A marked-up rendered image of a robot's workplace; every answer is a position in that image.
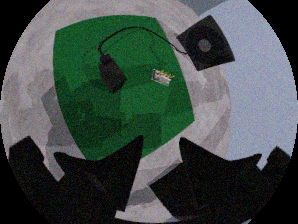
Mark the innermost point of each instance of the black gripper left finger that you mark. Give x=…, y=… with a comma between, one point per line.
x=113, y=176

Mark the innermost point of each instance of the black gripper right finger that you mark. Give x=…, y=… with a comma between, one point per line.
x=209, y=175

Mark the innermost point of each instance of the green circuit board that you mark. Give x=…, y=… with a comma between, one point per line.
x=154, y=101

